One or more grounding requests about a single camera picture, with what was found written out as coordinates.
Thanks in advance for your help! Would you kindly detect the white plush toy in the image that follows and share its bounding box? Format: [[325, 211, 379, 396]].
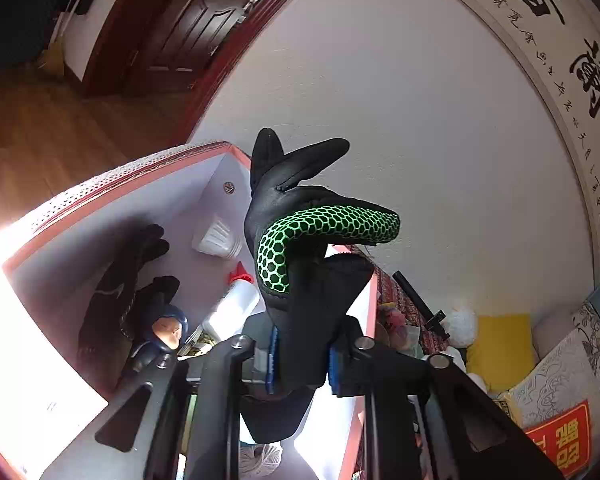
[[442, 305, 476, 351]]

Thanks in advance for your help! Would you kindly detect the grey floral printed cushion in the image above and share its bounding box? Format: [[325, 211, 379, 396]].
[[490, 305, 600, 431]]

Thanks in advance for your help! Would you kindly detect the white ribbed cup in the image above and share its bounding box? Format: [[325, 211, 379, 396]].
[[191, 212, 243, 258]]

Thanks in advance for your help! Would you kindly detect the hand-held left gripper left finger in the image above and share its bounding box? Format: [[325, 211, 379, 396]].
[[40, 326, 279, 480]]

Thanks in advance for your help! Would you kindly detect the dark red wooden door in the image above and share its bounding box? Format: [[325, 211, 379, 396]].
[[80, 0, 301, 98]]

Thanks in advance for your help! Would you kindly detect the blue haired doll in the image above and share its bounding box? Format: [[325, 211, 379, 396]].
[[130, 302, 191, 376]]

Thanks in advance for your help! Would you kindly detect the pink cardboard box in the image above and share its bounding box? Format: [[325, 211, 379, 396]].
[[0, 141, 381, 480]]

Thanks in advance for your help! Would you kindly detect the white yarn ball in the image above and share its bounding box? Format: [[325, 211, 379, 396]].
[[240, 442, 283, 478]]

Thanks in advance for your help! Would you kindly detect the white bottle with red cap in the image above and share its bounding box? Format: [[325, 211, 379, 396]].
[[200, 260, 261, 338]]

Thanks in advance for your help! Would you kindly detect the black glove with green honeycomb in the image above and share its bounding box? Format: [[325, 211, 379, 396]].
[[240, 127, 401, 446]]

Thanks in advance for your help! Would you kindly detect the yellow pillow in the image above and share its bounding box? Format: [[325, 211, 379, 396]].
[[466, 314, 538, 393]]

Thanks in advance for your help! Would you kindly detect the red printed packet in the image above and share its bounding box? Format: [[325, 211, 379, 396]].
[[525, 400, 593, 478]]

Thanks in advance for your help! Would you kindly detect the calligraphy wall scroll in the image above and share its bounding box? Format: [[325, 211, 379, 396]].
[[405, 0, 600, 281]]

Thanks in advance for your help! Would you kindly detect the patterned red tablecloth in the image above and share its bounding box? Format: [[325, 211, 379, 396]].
[[375, 245, 456, 361]]

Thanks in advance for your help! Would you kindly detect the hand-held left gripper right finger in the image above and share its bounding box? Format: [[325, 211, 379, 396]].
[[329, 317, 566, 480]]

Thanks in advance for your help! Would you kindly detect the plain black glove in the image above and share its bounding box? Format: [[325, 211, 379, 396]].
[[77, 224, 181, 361]]

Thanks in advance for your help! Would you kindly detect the artificial flower bunch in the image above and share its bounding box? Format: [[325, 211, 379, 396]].
[[380, 302, 421, 356]]

